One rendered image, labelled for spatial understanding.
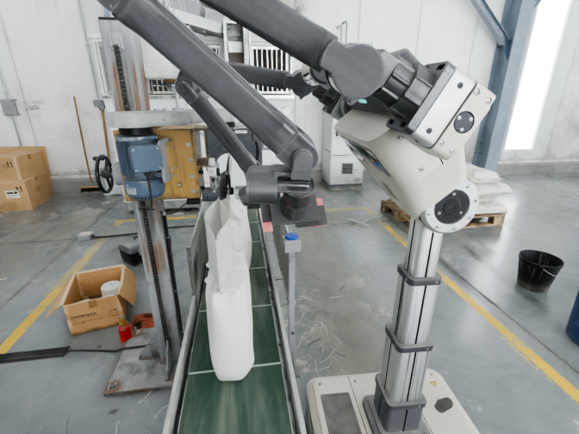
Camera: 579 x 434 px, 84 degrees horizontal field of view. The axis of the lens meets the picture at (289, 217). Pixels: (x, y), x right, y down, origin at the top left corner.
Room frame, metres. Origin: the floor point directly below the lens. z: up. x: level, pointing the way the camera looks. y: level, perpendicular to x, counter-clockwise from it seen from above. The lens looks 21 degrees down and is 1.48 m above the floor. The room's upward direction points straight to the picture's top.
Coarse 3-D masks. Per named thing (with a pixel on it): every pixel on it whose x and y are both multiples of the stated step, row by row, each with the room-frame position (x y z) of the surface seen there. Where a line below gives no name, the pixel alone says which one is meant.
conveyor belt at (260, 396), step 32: (256, 224) 2.69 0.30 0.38; (256, 256) 2.08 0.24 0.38; (256, 288) 1.66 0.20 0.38; (256, 320) 1.36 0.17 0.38; (192, 352) 1.14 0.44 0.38; (256, 352) 1.14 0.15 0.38; (192, 384) 0.97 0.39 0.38; (224, 384) 0.97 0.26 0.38; (256, 384) 0.97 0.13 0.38; (192, 416) 0.83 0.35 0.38; (224, 416) 0.83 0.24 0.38; (256, 416) 0.83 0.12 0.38; (288, 416) 0.83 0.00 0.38
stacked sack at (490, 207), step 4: (480, 204) 3.59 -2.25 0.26; (484, 204) 3.59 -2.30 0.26; (488, 204) 3.58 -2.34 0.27; (492, 204) 3.58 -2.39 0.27; (496, 204) 3.59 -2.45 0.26; (500, 204) 3.59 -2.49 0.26; (480, 208) 3.52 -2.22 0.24; (484, 208) 3.52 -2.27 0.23; (488, 208) 3.53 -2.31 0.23; (492, 208) 3.53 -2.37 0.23; (496, 208) 3.54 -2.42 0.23; (500, 208) 3.54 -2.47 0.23; (504, 208) 3.55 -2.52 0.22; (476, 212) 3.51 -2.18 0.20; (480, 212) 3.52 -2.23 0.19; (484, 212) 3.53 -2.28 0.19; (488, 212) 3.53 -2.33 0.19; (492, 212) 3.54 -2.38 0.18; (496, 212) 3.55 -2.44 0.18; (500, 212) 3.56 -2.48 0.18; (504, 212) 3.57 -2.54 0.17
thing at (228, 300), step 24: (216, 216) 1.31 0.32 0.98; (216, 240) 0.94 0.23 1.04; (216, 264) 0.96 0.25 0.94; (240, 264) 1.15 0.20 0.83; (216, 288) 0.97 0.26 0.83; (240, 288) 1.01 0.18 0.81; (216, 312) 0.96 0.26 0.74; (240, 312) 0.98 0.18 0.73; (216, 336) 0.96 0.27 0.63; (240, 336) 0.97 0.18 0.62; (216, 360) 0.97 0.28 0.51; (240, 360) 0.97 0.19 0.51
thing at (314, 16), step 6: (294, 0) 4.70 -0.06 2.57; (300, 0) 4.61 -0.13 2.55; (306, 0) 4.58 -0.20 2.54; (312, 0) 4.60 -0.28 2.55; (318, 0) 4.68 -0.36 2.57; (294, 6) 4.70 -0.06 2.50; (312, 6) 4.60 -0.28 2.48; (318, 6) 4.69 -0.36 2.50; (306, 12) 4.58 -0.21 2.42; (312, 12) 4.60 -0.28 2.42; (318, 12) 4.69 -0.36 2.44; (312, 18) 4.60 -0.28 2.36; (318, 18) 4.70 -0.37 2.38; (318, 24) 4.72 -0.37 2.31
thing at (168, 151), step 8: (160, 144) 1.22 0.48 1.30; (168, 144) 1.30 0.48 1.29; (168, 152) 1.29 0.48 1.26; (176, 152) 1.42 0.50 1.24; (168, 160) 1.29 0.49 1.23; (176, 160) 1.41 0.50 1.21; (168, 168) 1.28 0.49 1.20; (176, 168) 1.39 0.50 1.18; (160, 176) 1.22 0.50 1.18; (168, 176) 1.26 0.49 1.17
